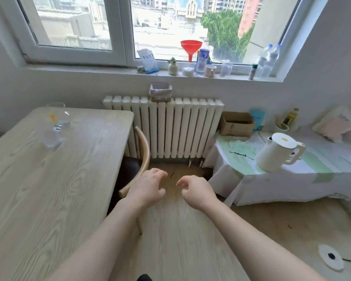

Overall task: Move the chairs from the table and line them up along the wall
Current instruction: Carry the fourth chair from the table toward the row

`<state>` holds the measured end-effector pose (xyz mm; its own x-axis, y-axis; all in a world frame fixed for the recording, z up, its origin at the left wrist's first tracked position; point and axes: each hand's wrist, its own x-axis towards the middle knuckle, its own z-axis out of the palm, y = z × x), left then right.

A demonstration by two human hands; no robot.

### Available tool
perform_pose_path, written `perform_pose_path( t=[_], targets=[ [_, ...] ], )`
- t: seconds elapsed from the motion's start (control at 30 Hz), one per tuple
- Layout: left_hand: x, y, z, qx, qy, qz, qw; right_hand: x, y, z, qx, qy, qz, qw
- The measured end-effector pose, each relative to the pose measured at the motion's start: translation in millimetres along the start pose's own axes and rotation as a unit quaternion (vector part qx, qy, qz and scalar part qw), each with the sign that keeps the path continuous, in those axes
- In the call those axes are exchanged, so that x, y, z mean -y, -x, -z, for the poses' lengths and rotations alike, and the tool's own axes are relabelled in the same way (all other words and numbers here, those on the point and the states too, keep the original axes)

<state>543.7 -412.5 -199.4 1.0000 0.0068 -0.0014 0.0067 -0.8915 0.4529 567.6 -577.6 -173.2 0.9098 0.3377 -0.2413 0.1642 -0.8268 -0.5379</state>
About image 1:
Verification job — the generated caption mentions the clear measuring cup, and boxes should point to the clear measuring cup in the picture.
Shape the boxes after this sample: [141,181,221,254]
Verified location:
[220,60,233,78]

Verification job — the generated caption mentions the person's left hand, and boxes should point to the person's left hand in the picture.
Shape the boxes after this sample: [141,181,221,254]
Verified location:
[125,168,168,216]

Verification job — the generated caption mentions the white window frame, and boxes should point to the white window frame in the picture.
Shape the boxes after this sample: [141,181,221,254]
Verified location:
[0,0,330,83]

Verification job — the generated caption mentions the cardboard box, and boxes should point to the cardboard box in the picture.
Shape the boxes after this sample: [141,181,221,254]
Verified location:
[219,111,255,137]

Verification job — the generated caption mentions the light blue packet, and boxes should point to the light blue packet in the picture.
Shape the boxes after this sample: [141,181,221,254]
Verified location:
[249,109,266,131]

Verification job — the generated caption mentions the clear glass pitcher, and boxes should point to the clear glass pitcher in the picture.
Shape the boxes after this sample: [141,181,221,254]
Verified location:
[44,102,72,128]

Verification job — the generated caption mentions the small box with white liner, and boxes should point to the small box with white liner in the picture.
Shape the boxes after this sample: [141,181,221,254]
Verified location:
[149,82,173,103]

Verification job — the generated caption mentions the white and green table cover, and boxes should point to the white and green table cover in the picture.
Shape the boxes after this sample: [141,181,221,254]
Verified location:
[202,127,351,207]

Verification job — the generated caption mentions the light wooden table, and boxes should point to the light wooden table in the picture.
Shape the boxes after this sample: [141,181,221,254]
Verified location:
[0,107,135,281]

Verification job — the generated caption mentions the white round floor disc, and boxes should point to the white round floor disc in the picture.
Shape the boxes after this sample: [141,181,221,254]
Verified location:
[318,244,345,272]

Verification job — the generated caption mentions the pink and white pillow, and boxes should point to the pink and white pillow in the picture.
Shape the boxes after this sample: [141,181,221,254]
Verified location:
[311,106,351,144]

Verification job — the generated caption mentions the cream round cup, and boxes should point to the cream round cup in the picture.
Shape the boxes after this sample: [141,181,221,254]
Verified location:
[274,115,290,134]

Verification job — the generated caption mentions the yellow oil bottle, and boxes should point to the yellow oil bottle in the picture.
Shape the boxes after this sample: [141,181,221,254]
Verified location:
[283,108,299,126]

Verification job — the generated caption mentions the person's right forearm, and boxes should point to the person's right forearm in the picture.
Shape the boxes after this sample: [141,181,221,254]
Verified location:
[204,199,329,281]

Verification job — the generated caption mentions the white radiator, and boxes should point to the white radiator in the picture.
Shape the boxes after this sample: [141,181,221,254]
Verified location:
[102,95,225,168]

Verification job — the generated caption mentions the blue and white packet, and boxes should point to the blue and white packet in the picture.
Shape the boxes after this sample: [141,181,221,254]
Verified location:
[136,49,160,75]

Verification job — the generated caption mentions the person's left forearm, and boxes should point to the person's left forearm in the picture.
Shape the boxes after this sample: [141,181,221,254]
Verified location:
[46,198,141,281]

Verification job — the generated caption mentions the clear plastic cup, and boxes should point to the clear plastic cup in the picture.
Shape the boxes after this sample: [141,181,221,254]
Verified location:
[36,121,63,148]

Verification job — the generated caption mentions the white electric kettle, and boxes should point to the white electric kettle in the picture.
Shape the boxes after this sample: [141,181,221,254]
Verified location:
[255,133,306,173]

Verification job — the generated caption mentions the red plastic funnel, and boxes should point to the red plastic funnel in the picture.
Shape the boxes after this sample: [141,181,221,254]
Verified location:
[180,40,203,62]

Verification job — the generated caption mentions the wooden chair with dark seat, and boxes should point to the wooden chair with dark seat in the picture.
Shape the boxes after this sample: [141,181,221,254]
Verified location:
[107,126,151,235]

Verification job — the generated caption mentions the clear plastic water bottle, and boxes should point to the clear plastic water bottle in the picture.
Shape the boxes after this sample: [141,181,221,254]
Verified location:
[256,44,273,76]
[259,44,281,79]

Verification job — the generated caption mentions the light green cloth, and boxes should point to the light green cloth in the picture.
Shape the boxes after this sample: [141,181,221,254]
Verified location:
[229,139,257,160]

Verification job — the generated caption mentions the person's right hand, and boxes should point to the person's right hand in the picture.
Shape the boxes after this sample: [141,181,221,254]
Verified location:
[176,175,220,213]

